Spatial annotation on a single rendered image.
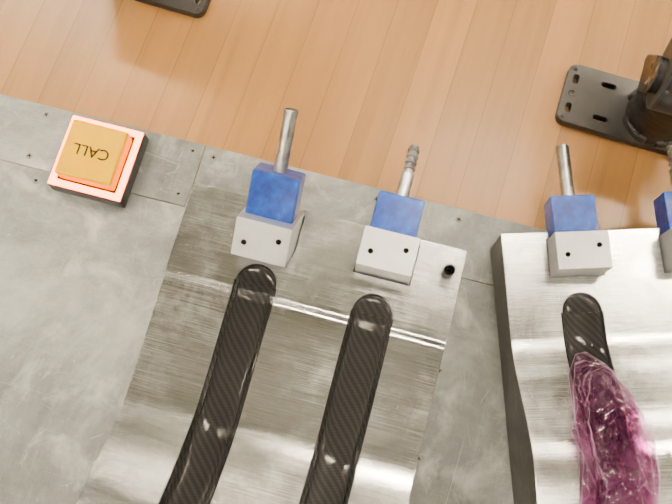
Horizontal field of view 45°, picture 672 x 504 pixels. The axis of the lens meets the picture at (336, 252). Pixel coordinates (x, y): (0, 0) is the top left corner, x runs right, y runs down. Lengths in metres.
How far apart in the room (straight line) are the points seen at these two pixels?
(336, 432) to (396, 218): 0.20
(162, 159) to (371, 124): 0.23
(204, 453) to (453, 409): 0.25
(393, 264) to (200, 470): 0.24
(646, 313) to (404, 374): 0.24
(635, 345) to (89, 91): 0.62
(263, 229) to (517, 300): 0.25
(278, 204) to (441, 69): 0.29
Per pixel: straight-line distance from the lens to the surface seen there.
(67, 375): 0.84
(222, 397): 0.73
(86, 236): 0.87
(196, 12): 0.94
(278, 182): 0.69
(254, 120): 0.88
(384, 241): 0.70
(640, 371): 0.78
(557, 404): 0.74
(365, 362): 0.72
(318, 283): 0.72
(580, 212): 0.79
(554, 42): 0.95
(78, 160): 0.85
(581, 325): 0.79
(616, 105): 0.92
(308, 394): 0.71
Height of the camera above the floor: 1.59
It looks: 75 degrees down
